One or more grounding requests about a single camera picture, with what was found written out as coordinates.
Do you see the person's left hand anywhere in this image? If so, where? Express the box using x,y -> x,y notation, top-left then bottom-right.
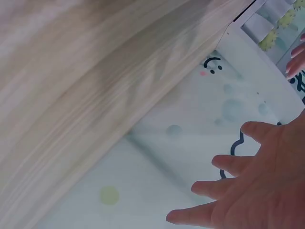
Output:
285,32 -> 305,80

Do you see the person's right hand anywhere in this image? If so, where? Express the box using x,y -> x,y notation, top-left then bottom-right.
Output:
166,116 -> 305,229

